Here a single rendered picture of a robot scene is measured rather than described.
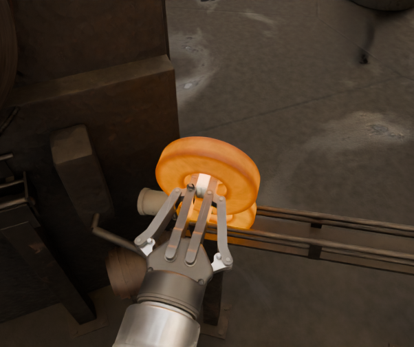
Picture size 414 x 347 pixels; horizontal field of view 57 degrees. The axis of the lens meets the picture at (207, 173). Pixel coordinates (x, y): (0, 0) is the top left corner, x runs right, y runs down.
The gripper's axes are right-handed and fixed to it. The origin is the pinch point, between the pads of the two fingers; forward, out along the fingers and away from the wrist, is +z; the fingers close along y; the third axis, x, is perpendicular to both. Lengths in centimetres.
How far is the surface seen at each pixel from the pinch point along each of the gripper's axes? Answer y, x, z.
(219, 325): 2, -92, 2
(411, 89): 79, -101, 150
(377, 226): 31.5, -22.0, 10.1
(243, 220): 5.6, -22.5, 5.9
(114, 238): -22.3, -33.3, 0.8
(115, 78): -24.8, -6.2, 23.2
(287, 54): 9, -102, 168
